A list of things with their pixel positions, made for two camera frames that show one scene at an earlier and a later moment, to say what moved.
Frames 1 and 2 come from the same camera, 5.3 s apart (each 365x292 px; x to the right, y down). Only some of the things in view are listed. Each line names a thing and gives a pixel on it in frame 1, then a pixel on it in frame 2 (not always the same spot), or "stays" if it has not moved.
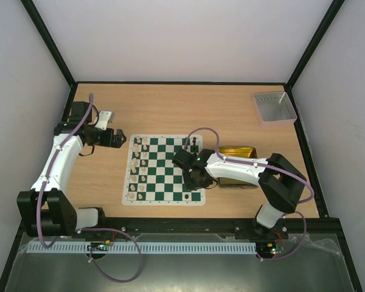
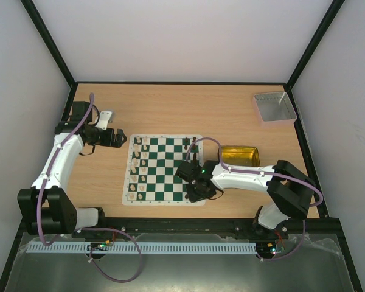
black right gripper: x=179 y=159 -> x=186 y=171
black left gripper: x=117 y=143 stays
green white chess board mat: x=151 y=177 stays
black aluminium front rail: x=217 y=225 stays
